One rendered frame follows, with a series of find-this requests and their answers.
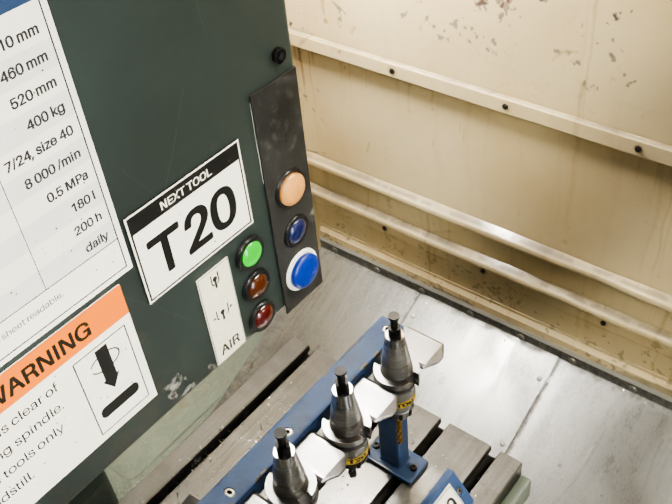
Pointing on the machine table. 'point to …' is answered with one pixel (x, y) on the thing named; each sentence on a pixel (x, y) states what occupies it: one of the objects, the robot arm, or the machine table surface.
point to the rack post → (395, 453)
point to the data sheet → (47, 186)
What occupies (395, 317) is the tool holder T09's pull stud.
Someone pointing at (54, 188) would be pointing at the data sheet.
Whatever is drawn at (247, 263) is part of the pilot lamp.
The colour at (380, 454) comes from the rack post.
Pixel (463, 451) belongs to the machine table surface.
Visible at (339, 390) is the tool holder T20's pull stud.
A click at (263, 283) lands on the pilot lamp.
